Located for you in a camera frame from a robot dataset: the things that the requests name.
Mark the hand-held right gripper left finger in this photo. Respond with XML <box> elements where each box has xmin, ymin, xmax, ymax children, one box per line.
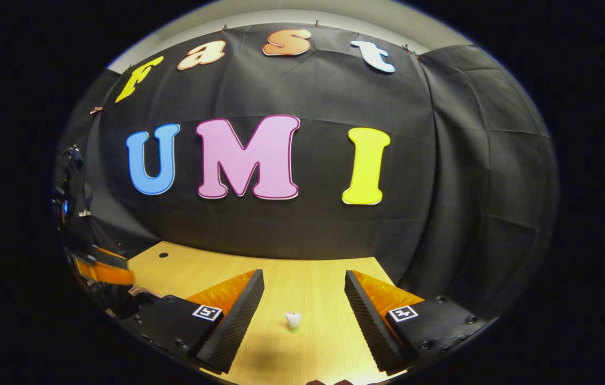
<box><xmin>122</xmin><ymin>269</ymin><xmax>265</xmax><ymax>375</ymax></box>

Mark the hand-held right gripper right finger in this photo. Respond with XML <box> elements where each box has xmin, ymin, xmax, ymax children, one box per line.
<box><xmin>344</xmin><ymin>269</ymin><xmax>498</xmax><ymax>374</ymax></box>

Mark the black tripod stand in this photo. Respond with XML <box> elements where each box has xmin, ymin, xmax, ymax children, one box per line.
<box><xmin>52</xmin><ymin>145</ymin><xmax>90</xmax><ymax>238</ymax></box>

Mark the black backdrop cloth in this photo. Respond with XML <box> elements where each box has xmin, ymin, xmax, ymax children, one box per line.
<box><xmin>56</xmin><ymin>22</ymin><xmax>559</xmax><ymax>320</ymax></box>

